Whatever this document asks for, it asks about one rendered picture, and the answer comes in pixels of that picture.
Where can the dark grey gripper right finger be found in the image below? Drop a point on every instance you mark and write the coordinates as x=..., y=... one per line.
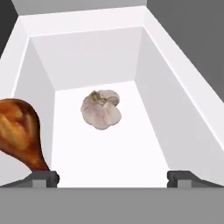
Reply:
x=182, y=178

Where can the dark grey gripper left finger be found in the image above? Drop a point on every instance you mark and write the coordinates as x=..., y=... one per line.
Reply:
x=43, y=178

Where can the brown chicken drumstick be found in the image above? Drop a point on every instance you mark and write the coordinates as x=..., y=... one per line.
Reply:
x=19, y=131

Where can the white tupperware container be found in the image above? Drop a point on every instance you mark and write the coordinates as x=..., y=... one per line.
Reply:
x=110, y=154

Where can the white garlic bulb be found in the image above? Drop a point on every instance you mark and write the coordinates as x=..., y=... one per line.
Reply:
x=100, y=110

